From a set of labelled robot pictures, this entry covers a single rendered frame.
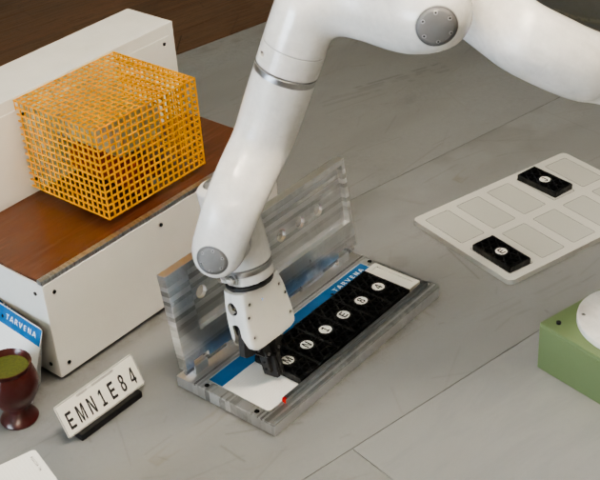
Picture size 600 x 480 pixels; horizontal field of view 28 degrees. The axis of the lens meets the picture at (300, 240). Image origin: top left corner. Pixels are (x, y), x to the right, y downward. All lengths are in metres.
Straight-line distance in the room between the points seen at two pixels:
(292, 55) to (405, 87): 1.23
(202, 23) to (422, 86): 0.71
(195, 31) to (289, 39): 1.61
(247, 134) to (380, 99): 1.12
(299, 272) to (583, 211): 0.59
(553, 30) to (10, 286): 0.93
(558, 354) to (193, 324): 0.57
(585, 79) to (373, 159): 0.94
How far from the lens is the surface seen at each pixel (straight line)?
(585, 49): 1.64
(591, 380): 1.88
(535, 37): 1.61
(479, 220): 2.28
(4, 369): 1.89
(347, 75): 2.88
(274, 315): 1.83
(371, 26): 1.55
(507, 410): 1.87
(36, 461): 1.72
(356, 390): 1.90
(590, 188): 2.40
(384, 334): 1.98
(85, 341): 1.99
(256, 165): 1.66
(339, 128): 2.64
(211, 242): 1.67
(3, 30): 3.37
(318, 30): 1.59
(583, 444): 1.82
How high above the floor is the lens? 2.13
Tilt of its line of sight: 33 degrees down
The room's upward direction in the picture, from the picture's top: 4 degrees counter-clockwise
